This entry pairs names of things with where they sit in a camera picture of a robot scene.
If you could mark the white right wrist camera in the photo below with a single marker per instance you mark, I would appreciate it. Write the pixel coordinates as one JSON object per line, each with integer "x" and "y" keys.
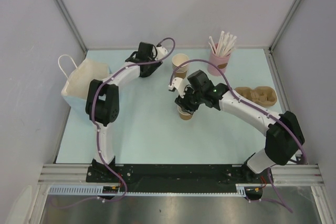
{"x": 179, "y": 85}

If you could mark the stack of brown paper cups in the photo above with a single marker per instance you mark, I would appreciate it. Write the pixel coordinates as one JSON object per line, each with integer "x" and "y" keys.
{"x": 180, "y": 67}

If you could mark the light blue paper bag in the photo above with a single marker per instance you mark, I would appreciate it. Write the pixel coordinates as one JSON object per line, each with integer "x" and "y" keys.
{"x": 76, "y": 89}

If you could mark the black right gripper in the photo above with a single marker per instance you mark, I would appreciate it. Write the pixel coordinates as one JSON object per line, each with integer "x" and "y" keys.
{"x": 184, "y": 102}

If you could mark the pink straw holder cup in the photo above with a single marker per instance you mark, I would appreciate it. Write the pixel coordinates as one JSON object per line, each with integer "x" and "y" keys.
{"x": 220, "y": 62}

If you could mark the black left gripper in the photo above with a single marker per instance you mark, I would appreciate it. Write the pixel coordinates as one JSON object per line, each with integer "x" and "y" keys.
{"x": 154, "y": 66}

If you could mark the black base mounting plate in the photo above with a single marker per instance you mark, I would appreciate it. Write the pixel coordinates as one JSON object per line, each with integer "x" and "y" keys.
{"x": 187, "y": 178}

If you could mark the aluminium frame rail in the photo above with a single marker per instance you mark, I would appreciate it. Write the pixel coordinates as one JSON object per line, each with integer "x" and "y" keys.
{"x": 297, "y": 175}

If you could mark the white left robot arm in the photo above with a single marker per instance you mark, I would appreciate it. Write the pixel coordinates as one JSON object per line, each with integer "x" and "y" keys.
{"x": 103, "y": 99}

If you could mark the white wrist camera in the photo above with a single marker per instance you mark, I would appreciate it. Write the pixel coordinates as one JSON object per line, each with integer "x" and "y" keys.
{"x": 179, "y": 85}
{"x": 161, "y": 52}

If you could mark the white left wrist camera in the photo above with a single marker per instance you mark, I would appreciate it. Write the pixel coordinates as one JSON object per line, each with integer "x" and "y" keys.
{"x": 161, "y": 52}

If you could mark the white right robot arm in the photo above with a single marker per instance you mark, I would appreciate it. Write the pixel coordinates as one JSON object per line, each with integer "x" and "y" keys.
{"x": 283, "y": 134}

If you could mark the single brown paper cup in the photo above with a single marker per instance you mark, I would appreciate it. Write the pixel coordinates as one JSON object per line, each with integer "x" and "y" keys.
{"x": 183, "y": 114}

